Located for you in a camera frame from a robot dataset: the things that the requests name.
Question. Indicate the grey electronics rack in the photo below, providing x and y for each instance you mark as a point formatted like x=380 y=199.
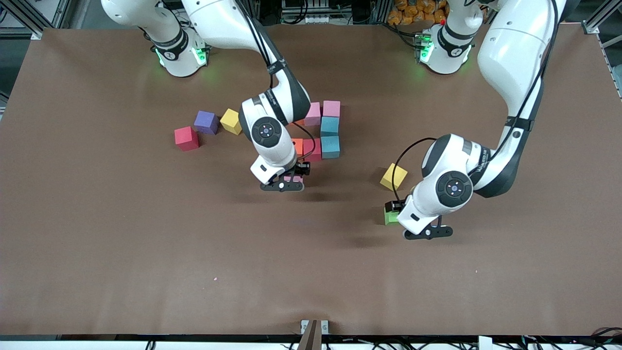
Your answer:
x=311 y=17

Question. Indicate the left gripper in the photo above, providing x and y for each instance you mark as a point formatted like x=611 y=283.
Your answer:
x=392 y=206

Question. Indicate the purple foam cube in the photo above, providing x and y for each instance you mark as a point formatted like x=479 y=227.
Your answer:
x=206 y=121

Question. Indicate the brown table cover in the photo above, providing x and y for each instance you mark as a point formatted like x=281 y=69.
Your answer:
x=311 y=272

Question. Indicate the aluminium frame strut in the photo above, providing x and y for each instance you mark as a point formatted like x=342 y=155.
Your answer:
x=29 y=22
x=595 y=22

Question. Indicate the pink foam cube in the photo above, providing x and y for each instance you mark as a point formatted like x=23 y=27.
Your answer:
x=315 y=115
x=295 y=179
x=331 y=109

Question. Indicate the green foam cube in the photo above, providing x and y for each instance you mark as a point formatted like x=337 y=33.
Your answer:
x=390 y=218

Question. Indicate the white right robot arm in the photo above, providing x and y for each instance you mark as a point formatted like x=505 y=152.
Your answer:
x=272 y=131

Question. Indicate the yellow foam cube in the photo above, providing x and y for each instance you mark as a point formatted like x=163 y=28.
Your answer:
x=393 y=177
x=231 y=121

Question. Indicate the light blue foam cube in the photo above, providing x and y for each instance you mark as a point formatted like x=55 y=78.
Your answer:
x=330 y=147
x=329 y=126

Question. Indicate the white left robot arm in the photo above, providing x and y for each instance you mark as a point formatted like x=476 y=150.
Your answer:
x=510 y=58

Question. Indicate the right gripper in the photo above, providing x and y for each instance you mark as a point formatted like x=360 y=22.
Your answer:
x=302 y=168

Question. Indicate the metal bracket with post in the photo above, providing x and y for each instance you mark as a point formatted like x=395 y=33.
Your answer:
x=306 y=326

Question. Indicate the pile of orange objects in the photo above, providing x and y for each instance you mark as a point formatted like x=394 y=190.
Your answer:
x=408 y=12

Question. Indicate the red foam cube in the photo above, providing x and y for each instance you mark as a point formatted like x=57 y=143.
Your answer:
x=313 y=150
x=186 y=138

